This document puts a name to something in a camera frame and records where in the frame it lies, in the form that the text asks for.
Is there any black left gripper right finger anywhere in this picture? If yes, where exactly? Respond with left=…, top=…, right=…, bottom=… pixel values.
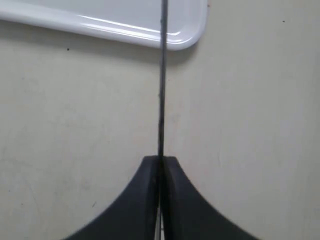
left=160, top=156, right=256, bottom=240

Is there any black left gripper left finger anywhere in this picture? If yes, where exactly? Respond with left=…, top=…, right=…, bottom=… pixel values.
left=66, top=155, right=160, bottom=240

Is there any white rectangular plastic tray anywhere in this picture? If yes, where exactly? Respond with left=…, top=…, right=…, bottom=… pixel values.
left=0, top=0, right=208, bottom=51

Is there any thin metal skewer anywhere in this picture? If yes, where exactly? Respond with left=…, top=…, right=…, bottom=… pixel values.
left=156, top=0, right=168, bottom=157

